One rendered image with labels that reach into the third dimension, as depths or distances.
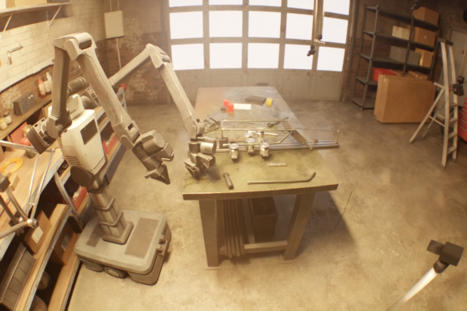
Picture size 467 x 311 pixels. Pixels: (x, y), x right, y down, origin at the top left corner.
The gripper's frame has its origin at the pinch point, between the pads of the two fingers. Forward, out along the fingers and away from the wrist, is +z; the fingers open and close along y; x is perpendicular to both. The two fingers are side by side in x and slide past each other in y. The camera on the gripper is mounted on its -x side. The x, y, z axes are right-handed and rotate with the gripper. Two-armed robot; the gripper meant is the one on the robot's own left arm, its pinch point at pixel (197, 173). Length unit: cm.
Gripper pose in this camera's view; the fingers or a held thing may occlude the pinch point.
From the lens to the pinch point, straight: 121.2
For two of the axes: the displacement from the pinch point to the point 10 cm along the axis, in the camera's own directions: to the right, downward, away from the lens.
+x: -7.9, -3.1, 5.3
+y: 6.1, -3.9, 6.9
